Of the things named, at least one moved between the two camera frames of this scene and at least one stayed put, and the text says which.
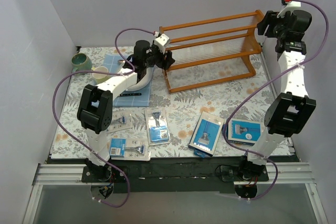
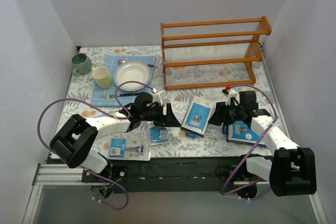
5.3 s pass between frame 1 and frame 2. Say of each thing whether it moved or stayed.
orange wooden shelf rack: moved
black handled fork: stayed
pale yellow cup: stayed
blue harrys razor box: moved
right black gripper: moved
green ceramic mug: stayed
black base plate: stayed
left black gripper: moved
